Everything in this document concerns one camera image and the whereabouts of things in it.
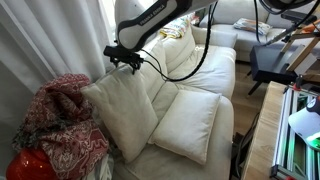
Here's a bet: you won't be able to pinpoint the aluminium frame rail rig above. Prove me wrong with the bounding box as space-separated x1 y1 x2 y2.
269 86 320 180

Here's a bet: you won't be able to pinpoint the near beige back cushion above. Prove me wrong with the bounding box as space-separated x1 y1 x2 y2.
139 40 167 101

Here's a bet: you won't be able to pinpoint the far beige back cushion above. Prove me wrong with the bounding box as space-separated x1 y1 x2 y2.
162 27 195 72

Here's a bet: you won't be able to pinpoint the red patterned blanket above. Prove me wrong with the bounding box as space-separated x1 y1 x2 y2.
12 74 109 180

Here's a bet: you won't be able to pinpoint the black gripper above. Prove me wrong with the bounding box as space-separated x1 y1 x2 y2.
103 46 143 75

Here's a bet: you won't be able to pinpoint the beige cushion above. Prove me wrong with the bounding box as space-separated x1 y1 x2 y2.
139 40 167 101
162 27 195 72

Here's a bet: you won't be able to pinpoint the black camera on stand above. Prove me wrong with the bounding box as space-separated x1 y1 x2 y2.
281 10 317 25

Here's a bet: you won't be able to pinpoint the large beige throw pillow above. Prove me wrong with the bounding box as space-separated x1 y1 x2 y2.
81 65 158 162

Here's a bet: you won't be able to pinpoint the black cables by table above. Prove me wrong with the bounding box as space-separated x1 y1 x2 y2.
229 112 261 180

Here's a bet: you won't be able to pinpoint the colourful folded blanket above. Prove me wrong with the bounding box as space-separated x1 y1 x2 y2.
160 14 193 38

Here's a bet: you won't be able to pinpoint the white curtain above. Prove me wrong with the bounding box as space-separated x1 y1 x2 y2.
0 0 113 177

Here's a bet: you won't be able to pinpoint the wooden stand frame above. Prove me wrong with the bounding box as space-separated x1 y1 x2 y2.
282 18 320 76

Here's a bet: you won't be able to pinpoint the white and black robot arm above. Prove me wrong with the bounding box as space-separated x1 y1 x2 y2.
103 0 217 70

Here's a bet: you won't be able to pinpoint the patterned pillow on sofa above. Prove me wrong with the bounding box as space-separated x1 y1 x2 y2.
233 18 271 35

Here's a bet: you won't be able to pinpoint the small beige throw pillow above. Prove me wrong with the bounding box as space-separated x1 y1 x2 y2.
149 90 221 165

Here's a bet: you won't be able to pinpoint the light grey sectional sofa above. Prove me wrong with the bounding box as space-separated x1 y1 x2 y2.
212 0 293 62

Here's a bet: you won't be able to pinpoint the dark navy coffee table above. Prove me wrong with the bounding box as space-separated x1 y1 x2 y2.
248 46 298 96

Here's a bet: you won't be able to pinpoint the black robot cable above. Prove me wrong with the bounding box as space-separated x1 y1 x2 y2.
139 0 218 83

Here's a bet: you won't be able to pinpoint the shiny red bag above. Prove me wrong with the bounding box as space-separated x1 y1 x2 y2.
6 148 58 180

